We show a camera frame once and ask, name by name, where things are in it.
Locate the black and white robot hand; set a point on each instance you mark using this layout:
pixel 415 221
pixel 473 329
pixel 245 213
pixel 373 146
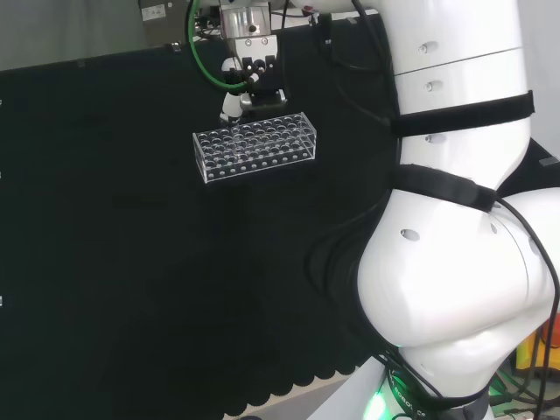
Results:
pixel 262 83

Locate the clear plastic test tube rack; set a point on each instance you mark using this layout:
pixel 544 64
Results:
pixel 258 149

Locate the grey cabinet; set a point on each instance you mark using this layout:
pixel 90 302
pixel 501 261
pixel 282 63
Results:
pixel 164 22

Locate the black bench cloth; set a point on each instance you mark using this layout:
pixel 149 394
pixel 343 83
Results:
pixel 109 227

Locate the yellow stop button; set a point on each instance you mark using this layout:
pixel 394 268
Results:
pixel 531 350

